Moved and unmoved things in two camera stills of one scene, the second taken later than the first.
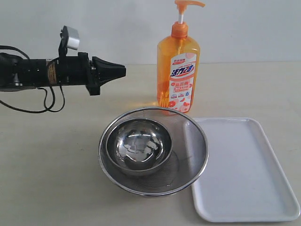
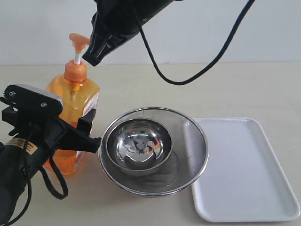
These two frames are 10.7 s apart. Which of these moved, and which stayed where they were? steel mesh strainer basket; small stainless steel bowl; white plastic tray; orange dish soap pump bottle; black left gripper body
Moved: black left gripper body; orange dish soap pump bottle
Stayed: small stainless steel bowl; steel mesh strainer basket; white plastic tray
